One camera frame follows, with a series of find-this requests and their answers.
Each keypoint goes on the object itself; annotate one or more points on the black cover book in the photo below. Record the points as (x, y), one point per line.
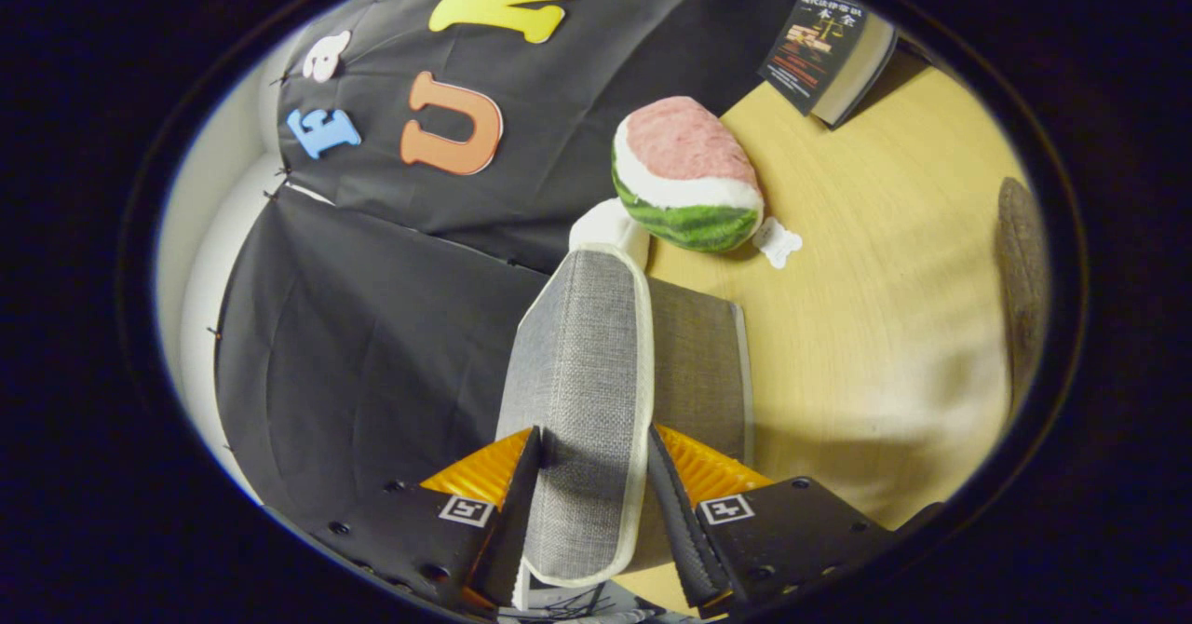
(810, 47)

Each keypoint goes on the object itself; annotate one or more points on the grey fabric storage box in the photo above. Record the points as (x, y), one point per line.
(577, 400)

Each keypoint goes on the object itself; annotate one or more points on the person's black printed shirt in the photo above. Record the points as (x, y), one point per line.
(577, 603)

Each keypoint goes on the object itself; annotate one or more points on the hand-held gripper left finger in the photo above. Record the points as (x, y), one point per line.
(512, 531)

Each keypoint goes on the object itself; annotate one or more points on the brown fuzzy slipper shoe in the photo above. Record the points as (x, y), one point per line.
(1020, 270)

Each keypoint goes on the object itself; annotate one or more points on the watermelon slice plush toy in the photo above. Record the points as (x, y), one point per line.
(689, 149)

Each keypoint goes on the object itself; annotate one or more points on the white plush toy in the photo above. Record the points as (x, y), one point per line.
(605, 225)

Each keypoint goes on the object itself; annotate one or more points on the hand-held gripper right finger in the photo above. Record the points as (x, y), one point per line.
(680, 531)

